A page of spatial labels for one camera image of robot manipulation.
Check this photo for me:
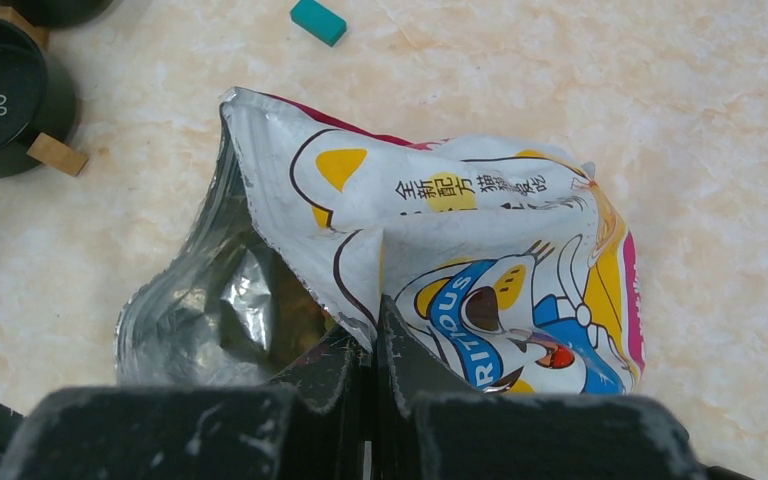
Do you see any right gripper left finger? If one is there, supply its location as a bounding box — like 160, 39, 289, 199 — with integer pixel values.
0, 328, 361, 479

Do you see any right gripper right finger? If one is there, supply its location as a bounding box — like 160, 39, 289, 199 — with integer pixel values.
375, 298, 706, 479

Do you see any pet food bag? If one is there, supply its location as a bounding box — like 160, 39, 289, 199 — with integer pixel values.
116, 87, 645, 394

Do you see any black pet bowl near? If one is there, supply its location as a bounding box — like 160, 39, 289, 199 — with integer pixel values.
0, 19, 77, 178

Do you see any black pet bowl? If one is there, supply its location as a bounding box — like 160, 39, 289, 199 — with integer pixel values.
0, 19, 77, 178
0, 0, 113, 28

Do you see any black pet bowl far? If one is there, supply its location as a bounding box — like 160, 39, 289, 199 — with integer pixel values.
0, 0, 113, 28

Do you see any small wooden block near bowl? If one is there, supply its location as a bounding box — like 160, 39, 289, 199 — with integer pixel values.
26, 132, 89, 177

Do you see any teal block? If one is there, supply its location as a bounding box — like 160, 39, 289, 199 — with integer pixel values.
290, 0, 348, 47

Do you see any small wooden block front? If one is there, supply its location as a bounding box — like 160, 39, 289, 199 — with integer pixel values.
0, 6, 49, 50

